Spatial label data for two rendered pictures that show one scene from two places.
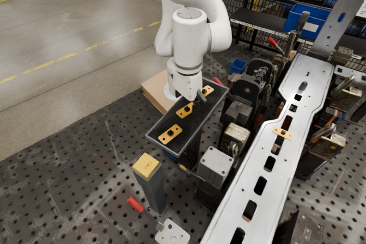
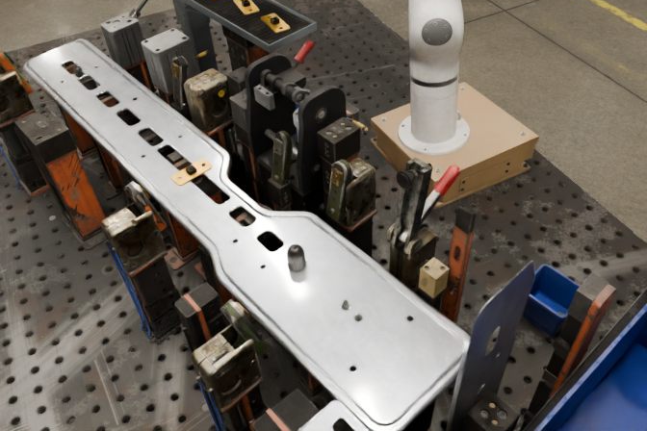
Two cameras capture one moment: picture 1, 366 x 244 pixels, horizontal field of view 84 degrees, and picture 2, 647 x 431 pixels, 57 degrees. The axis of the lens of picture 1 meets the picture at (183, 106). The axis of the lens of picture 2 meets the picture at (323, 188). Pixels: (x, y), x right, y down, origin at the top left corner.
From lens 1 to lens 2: 162 cm
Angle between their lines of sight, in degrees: 67
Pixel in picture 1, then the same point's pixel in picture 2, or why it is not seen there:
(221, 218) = (118, 75)
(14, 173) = (323, 3)
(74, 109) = (553, 121)
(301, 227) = (51, 122)
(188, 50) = not seen: outside the picture
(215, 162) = (163, 38)
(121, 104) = not seen: hidden behind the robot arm
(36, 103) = (568, 68)
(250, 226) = (91, 94)
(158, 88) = not seen: hidden behind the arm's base
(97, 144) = (345, 60)
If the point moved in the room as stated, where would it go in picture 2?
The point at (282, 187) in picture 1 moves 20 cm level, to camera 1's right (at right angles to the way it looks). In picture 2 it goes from (109, 137) to (62, 198)
